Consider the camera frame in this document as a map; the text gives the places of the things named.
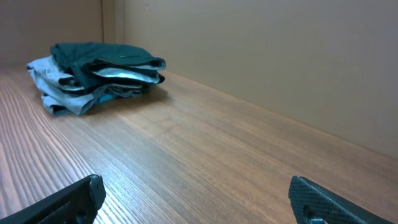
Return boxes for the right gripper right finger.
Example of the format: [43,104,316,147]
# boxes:
[289,175,392,224]

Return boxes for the light blue folded garment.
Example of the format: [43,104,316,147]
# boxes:
[95,94,115,105]

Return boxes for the black shorts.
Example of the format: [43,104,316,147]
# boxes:
[50,42,166,92]

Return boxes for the folded grey shorts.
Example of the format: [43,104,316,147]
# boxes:
[26,56,149,116]

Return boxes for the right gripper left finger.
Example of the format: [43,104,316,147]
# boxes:
[1,174,106,224]

